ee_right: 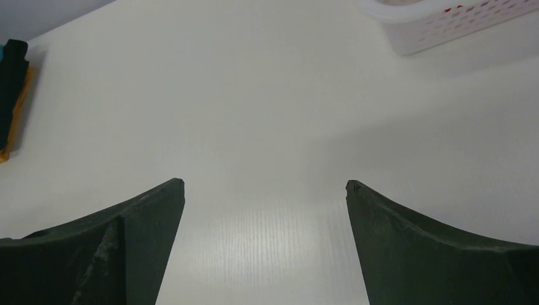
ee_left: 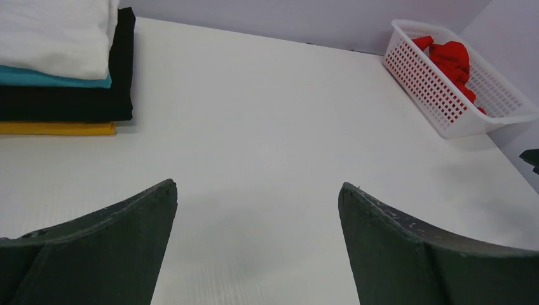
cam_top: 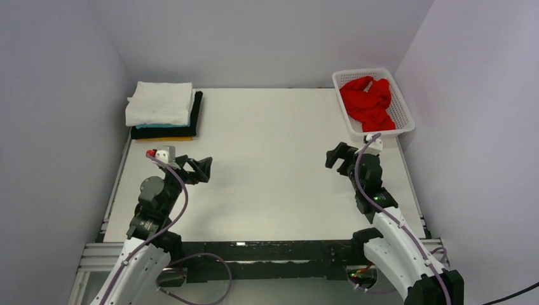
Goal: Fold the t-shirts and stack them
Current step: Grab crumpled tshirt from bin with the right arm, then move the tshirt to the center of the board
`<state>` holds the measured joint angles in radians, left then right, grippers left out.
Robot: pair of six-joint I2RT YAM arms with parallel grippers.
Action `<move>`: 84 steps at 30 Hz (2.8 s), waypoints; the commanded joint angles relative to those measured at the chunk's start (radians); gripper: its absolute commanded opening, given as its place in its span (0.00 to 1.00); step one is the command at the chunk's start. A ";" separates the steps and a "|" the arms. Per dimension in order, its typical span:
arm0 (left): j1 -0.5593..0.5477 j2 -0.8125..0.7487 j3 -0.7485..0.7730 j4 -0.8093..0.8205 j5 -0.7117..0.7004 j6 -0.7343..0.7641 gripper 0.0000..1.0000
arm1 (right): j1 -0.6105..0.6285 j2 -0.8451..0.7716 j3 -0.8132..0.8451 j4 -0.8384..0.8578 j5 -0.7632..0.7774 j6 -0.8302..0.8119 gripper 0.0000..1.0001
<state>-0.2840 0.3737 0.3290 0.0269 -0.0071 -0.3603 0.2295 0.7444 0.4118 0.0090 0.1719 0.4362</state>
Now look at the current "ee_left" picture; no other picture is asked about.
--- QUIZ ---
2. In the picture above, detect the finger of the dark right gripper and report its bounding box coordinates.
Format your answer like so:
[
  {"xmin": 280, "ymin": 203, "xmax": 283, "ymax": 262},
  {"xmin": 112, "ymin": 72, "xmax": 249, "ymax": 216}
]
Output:
[{"xmin": 519, "ymin": 149, "xmax": 539, "ymax": 175}]

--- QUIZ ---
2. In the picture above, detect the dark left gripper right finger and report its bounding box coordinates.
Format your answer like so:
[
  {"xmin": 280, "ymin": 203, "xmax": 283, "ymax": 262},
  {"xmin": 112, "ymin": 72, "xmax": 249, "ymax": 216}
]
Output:
[{"xmin": 338, "ymin": 183, "xmax": 538, "ymax": 304}]

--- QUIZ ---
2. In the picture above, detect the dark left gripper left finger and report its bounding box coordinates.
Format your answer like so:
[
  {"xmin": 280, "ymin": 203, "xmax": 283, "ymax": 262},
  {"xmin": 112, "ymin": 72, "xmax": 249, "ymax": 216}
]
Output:
[{"xmin": 1, "ymin": 179, "xmax": 177, "ymax": 304}]

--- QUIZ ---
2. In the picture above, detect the red t-shirt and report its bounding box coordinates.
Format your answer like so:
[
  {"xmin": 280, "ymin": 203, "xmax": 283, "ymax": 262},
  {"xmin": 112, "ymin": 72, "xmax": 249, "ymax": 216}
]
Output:
[{"xmin": 412, "ymin": 36, "xmax": 487, "ymax": 116}]

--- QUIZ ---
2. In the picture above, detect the white plastic basket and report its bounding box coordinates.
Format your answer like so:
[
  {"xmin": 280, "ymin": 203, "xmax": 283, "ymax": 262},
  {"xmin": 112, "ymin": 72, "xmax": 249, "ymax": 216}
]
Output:
[{"xmin": 383, "ymin": 19, "xmax": 538, "ymax": 139}]

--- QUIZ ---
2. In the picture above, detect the yellow folded t-shirt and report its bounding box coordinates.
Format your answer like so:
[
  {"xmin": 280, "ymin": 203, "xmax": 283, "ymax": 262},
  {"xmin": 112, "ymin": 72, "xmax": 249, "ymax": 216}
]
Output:
[{"xmin": 1, "ymin": 122, "xmax": 116, "ymax": 136}]

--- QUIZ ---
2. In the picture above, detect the black folded t-shirt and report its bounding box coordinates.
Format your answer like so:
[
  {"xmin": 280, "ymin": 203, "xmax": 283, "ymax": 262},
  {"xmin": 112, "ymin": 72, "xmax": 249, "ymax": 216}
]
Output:
[{"xmin": 1, "ymin": 7, "xmax": 136, "ymax": 123}]

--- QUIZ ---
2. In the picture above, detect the teal folded t-shirt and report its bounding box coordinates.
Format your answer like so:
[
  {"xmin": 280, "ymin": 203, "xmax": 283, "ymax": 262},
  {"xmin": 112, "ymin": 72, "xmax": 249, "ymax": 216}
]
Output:
[{"xmin": 1, "ymin": 65, "xmax": 113, "ymax": 89}]

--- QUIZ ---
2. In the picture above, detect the white folded t-shirt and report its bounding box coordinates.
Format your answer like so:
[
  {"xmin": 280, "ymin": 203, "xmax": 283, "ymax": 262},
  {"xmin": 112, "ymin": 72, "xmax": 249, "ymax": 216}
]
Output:
[{"xmin": 1, "ymin": 1, "xmax": 119, "ymax": 80}]

